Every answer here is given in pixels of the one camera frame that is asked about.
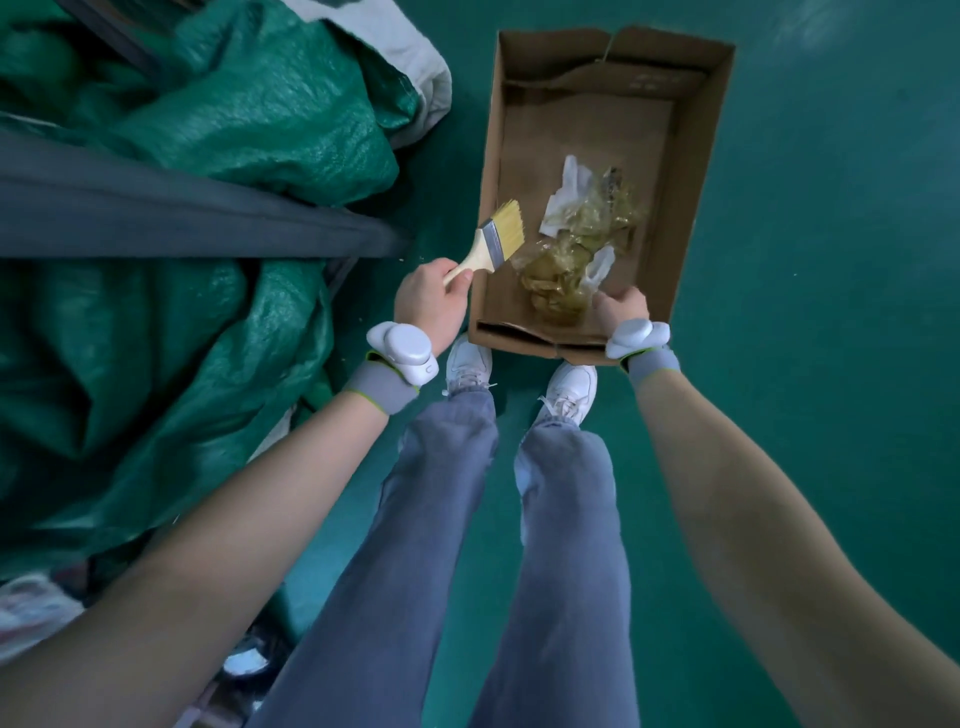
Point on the person's left hand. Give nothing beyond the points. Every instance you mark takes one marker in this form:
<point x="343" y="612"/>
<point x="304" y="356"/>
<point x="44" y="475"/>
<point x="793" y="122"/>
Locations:
<point x="424" y="301"/>

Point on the person's right hand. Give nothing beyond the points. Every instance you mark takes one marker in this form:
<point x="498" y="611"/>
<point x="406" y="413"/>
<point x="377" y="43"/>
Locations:
<point x="621" y="306"/>

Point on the person's right fingers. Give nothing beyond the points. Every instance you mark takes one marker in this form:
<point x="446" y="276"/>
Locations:
<point x="604" y="300"/>

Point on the person's left fingers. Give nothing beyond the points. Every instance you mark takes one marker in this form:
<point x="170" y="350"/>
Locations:
<point x="454" y="273"/>

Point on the wooden paint brush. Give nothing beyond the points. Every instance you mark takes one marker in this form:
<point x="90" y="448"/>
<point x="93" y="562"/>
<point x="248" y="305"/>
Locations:
<point x="491" y="241"/>

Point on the brown cardboard box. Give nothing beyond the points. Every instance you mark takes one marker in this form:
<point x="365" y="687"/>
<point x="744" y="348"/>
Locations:
<point x="540" y="135"/>

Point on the person's right forearm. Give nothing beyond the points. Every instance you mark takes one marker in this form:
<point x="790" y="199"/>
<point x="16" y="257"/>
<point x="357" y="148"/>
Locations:
<point x="780" y="555"/>

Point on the person's left forearm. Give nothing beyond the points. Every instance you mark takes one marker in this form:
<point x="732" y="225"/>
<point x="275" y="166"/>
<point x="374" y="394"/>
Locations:
<point x="195" y="547"/>

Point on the white right wrist tracker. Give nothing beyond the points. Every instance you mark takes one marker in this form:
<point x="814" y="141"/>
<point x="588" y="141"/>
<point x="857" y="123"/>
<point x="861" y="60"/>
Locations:
<point x="636" y="337"/>

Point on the white wrist tracker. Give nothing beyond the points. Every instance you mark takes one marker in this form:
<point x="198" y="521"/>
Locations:
<point x="636" y="337"/>
<point x="405" y="349"/>

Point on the crumpled yellowish plastic wrap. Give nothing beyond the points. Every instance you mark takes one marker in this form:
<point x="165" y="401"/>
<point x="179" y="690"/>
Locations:
<point x="577" y="247"/>

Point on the grey right wristband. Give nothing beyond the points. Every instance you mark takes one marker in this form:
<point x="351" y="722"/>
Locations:
<point x="651" y="363"/>

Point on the grey wristband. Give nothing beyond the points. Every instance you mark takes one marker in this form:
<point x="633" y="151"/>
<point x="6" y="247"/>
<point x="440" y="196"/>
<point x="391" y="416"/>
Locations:
<point x="651" y="363"/>
<point x="381" y="384"/>

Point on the white left wrist tracker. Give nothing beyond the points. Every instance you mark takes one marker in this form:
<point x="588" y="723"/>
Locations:
<point x="405" y="349"/>

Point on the white left sneaker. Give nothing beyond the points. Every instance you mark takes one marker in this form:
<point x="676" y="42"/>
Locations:
<point x="469" y="364"/>

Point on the white sneaker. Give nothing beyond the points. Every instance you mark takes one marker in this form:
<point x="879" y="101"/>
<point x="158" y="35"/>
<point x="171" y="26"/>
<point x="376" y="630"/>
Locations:
<point x="570" y="393"/>
<point x="469" y="364"/>

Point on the white right sneaker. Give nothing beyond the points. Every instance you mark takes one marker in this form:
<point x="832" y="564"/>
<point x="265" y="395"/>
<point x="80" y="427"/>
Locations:
<point x="570" y="393"/>

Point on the crumpled white paper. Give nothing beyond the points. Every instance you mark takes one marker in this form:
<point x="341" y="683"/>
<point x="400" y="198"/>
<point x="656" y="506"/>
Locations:
<point x="568" y="196"/>

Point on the grey left wristband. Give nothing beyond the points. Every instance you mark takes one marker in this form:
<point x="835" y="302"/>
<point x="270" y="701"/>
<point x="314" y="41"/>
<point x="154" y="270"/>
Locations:
<point x="381" y="384"/>

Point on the grey metal shelf beam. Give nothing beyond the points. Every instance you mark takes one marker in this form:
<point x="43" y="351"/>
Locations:
<point x="180" y="216"/>

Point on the person's right leg grey trousers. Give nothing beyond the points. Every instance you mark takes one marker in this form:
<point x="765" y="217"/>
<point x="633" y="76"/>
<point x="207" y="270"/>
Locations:
<point x="562" y="577"/>

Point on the person's leg grey trousers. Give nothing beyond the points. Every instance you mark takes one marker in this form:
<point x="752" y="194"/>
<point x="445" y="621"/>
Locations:
<point x="390" y="570"/>
<point x="562" y="577"/>

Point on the green woven tarp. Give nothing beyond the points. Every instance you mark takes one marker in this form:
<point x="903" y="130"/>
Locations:
<point x="172" y="225"/>

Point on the person's left leg grey trousers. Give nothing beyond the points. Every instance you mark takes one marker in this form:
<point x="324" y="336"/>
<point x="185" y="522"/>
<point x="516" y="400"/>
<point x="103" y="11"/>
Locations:
<point x="390" y="570"/>

